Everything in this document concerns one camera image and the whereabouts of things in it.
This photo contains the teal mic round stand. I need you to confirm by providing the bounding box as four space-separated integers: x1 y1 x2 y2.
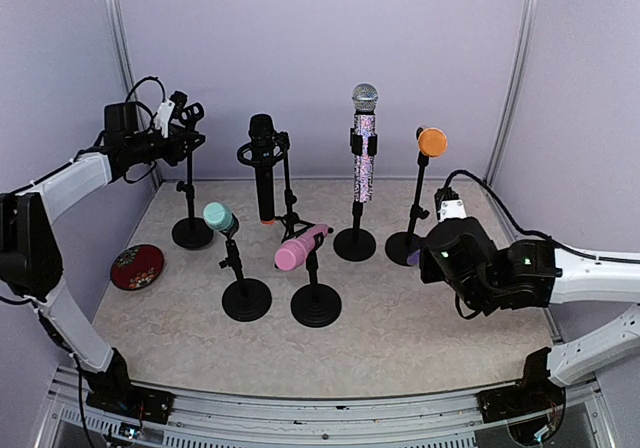
219 238 272 322

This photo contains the black tripod mic stand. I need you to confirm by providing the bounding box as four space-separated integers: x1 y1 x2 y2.
237 132 324 251

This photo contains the orange mic round stand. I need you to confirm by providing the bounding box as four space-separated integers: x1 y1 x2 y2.
385 152 430 266

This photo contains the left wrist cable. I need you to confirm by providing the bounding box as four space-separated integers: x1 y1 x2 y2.
123 75 167 129

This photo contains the pink mic round stand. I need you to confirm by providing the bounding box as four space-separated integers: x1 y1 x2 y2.
290 251 342 328

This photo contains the pink microphone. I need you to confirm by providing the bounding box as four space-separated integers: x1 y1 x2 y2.
274 224 333 271

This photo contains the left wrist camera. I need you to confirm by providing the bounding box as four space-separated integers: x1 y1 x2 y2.
152 91 188 138

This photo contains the red embroidered round cushion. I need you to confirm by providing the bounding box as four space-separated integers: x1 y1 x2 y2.
110 244 165 291

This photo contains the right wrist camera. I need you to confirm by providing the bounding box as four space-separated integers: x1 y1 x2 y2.
434 187 467 222

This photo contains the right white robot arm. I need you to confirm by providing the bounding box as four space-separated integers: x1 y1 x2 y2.
420 217 639 412

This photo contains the glitter mic round stand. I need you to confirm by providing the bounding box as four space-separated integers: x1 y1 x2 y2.
332 127 380 263

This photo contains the orange microphone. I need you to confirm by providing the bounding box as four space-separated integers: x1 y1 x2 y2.
416 127 448 158

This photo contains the glitter silver microphone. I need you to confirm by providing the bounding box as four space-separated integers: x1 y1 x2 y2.
350 83 378 203

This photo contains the teal microphone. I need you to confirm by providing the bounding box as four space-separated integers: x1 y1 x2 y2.
202 202 239 237

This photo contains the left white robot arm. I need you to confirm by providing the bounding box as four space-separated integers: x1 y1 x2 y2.
1 93 205 376

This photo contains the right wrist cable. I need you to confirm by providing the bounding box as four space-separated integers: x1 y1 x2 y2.
439 169 640 264

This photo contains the purple microphone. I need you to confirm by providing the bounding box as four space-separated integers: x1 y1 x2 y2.
406 250 421 266

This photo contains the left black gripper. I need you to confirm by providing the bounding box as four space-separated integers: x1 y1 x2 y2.
126 121 205 165

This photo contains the wrist cable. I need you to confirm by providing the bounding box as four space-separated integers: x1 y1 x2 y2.
123 75 167 129
439 169 640 264

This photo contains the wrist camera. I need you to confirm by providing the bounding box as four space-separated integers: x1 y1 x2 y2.
434 187 467 222
152 91 188 138

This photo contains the black microphone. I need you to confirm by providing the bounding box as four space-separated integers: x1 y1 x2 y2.
249 114 275 224

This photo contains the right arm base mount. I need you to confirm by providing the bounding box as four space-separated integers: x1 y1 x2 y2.
476 384 566 423

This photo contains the purple mic round stand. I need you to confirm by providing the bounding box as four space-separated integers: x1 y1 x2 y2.
171 102 214 250

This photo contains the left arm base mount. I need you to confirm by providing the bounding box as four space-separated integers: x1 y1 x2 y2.
86 385 174 425

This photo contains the aluminium front rail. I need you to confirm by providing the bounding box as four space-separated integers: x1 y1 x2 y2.
30 367 619 447

